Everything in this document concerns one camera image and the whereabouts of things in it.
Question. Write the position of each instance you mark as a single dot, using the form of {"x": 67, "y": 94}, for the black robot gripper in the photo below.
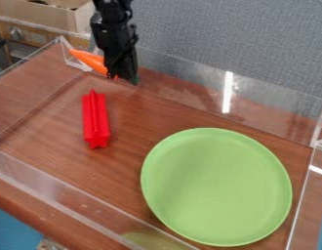
{"x": 114, "y": 38}

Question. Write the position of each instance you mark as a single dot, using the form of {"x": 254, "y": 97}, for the orange toy carrot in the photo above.
{"x": 93, "y": 61}

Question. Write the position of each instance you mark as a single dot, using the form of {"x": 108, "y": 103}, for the red rectangular block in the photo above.
{"x": 96, "y": 132}

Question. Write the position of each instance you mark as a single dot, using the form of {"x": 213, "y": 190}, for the green round plate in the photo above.
{"x": 216, "y": 187}

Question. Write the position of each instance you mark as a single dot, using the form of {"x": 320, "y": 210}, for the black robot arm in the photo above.
{"x": 113, "y": 6}

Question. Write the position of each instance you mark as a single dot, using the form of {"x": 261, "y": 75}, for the wooden box on shelf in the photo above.
{"x": 62, "y": 14}

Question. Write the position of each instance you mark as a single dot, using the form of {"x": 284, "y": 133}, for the clear acrylic corner bracket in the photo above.
{"x": 75, "y": 58}

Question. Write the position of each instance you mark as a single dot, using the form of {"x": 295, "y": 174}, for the clear acrylic enclosure walls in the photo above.
{"x": 77, "y": 194}

